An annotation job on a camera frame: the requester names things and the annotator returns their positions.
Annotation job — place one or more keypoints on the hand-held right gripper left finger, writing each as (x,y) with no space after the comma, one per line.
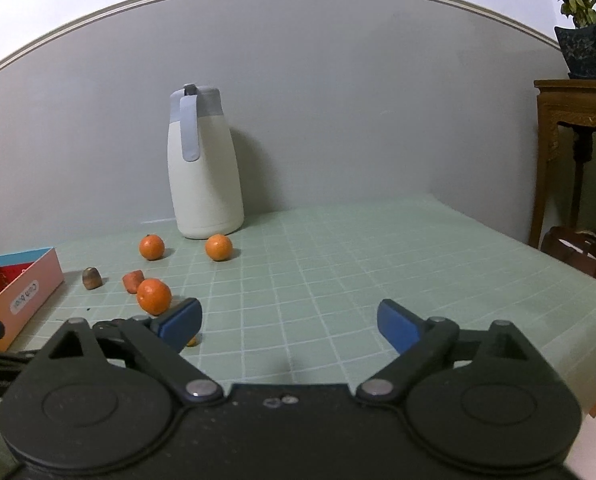
(181,319)

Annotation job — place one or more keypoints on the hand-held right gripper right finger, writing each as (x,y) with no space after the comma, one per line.
(398,325)

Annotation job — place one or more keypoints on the orange tangerine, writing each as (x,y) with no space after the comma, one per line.
(151,247)
(218,248)
(153,296)

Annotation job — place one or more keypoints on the pink cardboard box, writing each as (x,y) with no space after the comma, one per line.
(27,295)

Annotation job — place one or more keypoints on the orange carrot piece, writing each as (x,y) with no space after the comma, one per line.
(132,281)

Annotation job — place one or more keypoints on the brown chestnut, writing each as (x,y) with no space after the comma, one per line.
(91,278)

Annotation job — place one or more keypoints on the small orange peel piece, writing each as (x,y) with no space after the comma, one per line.
(193,341)

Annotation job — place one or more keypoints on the green checkered tablecloth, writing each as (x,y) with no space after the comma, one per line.
(328,280)

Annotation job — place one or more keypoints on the white thermos jug grey lid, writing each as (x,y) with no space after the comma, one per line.
(207,185)

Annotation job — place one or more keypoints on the carved wooden stand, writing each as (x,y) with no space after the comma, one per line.
(545,125)

